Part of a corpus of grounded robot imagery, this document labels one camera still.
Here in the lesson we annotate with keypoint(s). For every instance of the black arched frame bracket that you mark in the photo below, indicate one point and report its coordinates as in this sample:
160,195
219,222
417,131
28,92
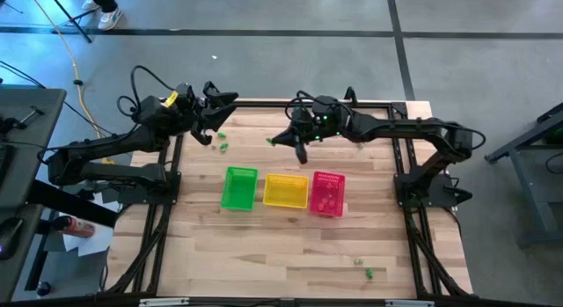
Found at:
350,96

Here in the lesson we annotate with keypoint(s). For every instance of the black hand tool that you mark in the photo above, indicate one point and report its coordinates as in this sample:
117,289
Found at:
9,122

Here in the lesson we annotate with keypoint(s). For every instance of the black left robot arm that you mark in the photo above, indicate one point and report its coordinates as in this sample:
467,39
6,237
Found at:
110,144

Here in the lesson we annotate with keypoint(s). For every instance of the black support beam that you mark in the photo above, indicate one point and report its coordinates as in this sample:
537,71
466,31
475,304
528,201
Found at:
66,201

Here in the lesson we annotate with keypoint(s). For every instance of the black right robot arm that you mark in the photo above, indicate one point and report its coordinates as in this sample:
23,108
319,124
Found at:
404,126

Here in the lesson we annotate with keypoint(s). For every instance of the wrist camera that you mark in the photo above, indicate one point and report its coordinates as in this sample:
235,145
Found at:
186,91
324,105

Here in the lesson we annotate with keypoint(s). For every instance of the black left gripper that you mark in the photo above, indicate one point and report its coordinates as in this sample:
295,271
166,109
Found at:
193,118

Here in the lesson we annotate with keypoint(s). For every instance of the yellow plastic basket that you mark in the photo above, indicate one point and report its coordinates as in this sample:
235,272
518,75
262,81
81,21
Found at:
286,190

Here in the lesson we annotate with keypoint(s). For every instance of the red plastic basket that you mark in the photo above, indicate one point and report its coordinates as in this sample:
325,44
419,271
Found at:
338,179

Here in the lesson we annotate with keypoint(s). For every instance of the black computer mouse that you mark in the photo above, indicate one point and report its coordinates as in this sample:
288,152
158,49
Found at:
9,236

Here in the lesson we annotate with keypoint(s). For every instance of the white paper sheets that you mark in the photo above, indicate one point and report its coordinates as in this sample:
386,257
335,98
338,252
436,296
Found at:
94,243

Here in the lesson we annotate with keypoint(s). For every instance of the grey side table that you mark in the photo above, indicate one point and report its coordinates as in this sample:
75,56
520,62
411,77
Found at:
31,122

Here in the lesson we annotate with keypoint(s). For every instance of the silver bracket plate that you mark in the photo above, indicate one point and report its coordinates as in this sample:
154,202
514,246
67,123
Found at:
409,303
163,302

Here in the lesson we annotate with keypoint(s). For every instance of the green plastic basket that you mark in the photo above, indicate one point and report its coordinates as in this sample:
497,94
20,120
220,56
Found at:
233,201

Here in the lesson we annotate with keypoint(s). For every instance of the black tripod stand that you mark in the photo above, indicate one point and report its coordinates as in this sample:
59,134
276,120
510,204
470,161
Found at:
71,20

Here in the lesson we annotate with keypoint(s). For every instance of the yellow label tag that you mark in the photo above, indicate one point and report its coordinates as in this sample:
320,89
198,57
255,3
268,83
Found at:
171,99

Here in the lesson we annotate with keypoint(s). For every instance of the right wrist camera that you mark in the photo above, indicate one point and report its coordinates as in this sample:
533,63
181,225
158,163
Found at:
324,105

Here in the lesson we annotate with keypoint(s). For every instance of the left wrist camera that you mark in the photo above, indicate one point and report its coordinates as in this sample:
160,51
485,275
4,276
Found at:
186,91

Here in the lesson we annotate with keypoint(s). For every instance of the black round knob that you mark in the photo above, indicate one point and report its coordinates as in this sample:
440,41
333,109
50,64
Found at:
43,289

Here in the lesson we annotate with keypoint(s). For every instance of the orange spray can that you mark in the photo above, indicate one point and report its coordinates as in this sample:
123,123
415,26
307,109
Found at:
77,228

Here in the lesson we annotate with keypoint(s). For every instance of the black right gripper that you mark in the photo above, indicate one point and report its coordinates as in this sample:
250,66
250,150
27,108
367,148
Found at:
321,126

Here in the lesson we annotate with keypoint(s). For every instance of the grey metal cart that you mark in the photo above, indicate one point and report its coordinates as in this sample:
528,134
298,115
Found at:
532,197

